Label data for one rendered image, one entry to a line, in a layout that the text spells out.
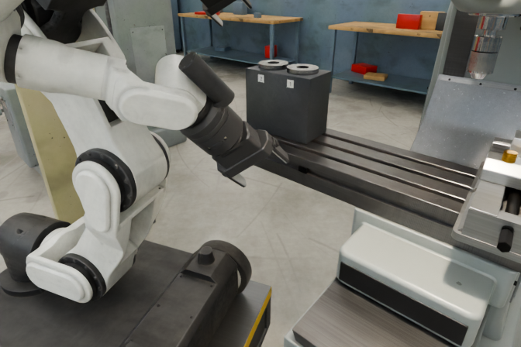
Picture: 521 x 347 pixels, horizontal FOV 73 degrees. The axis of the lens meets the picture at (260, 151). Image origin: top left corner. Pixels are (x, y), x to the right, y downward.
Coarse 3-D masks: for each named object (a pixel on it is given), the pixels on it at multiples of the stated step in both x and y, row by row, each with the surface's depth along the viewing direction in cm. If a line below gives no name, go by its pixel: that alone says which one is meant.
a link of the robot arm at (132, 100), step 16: (112, 64) 49; (112, 80) 48; (128, 80) 48; (112, 96) 49; (128, 96) 48; (144, 96) 48; (160, 96) 49; (176, 96) 49; (192, 96) 52; (128, 112) 49; (144, 112) 50; (160, 112) 50; (176, 112) 51; (192, 112) 51; (176, 128) 53
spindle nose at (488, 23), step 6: (480, 18) 65; (486, 18) 64; (492, 18) 63; (498, 18) 63; (504, 18) 63; (480, 24) 65; (486, 24) 64; (492, 24) 63; (498, 24) 63; (504, 24) 63
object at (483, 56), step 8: (472, 48) 67; (480, 48) 66; (488, 48) 65; (496, 48) 65; (472, 56) 68; (480, 56) 66; (488, 56) 66; (496, 56) 66; (472, 64) 68; (480, 64) 67; (488, 64) 66; (472, 72) 68; (480, 72) 67; (488, 72) 67
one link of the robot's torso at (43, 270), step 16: (80, 224) 100; (48, 240) 94; (64, 240) 96; (32, 256) 89; (48, 256) 91; (32, 272) 89; (48, 272) 86; (64, 272) 85; (48, 288) 90; (64, 288) 87; (80, 288) 85
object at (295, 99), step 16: (272, 64) 101; (304, 64) 101; (256, 80) 102; (272, 80) 98; (288, 80) 95; (304, 80) 92; (320, 80) 96; (256, 96) 104; (272, 96) 100; (288, 96) 97; (304, 96) 94; (320, 96) 98; (256, 112) 106; (272, 112) 102; (288, 112) 99; (304, 112) 96; (320, 112) 101; (256, 128) 108; (272, 128) 104; (288, 128) 101; (304, 128) 97; (320, 128) 103
